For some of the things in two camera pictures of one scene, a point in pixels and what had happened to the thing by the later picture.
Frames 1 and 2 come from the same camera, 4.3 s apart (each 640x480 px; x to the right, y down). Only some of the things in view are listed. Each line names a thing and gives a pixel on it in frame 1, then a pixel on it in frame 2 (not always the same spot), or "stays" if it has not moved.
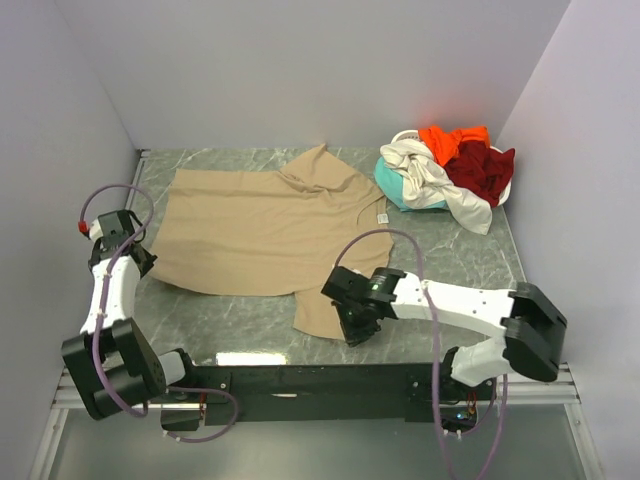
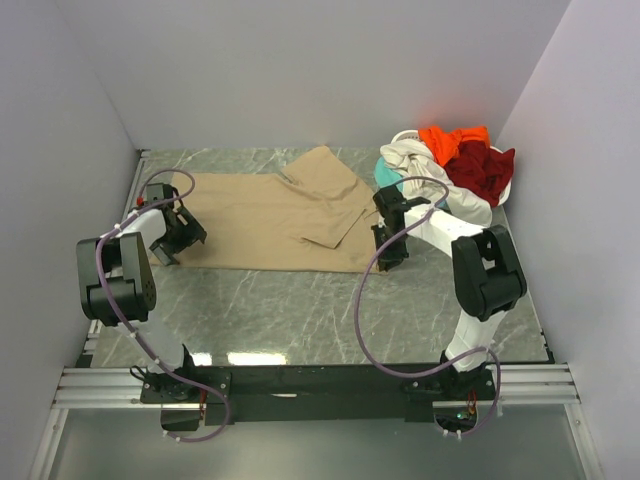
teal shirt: (390, 183) stays
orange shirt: (445, 145) stays
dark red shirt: (479, 167) stays
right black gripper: (354, 335) -> (392, 259)
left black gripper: (147, 265) -> (191, 233)
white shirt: (426, 184) stays
